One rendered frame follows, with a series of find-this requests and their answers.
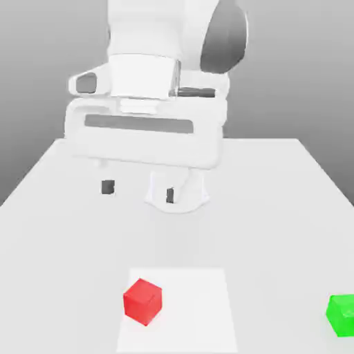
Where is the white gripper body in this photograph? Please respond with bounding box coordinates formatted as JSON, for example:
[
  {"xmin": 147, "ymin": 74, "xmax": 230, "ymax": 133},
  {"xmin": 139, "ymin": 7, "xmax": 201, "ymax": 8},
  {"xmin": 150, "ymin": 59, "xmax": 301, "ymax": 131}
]
[{"xmin": 64, "ymin": 97, "xmax": 228, "ymax": 170}]

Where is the small red cube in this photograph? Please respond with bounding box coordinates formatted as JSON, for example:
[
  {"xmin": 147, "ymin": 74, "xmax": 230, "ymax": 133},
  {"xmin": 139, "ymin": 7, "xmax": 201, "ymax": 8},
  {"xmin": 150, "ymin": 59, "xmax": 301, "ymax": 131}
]
[{"xmin": 122, "ymin": 277, "xmax": 163, "ymax": 327}]

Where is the small green cube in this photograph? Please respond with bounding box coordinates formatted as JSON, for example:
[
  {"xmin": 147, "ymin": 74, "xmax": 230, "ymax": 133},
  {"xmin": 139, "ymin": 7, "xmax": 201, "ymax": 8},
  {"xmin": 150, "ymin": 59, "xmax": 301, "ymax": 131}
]
[{"xmin": 325, "ymin": 293, "xmax": 354, "ymax": 338}]

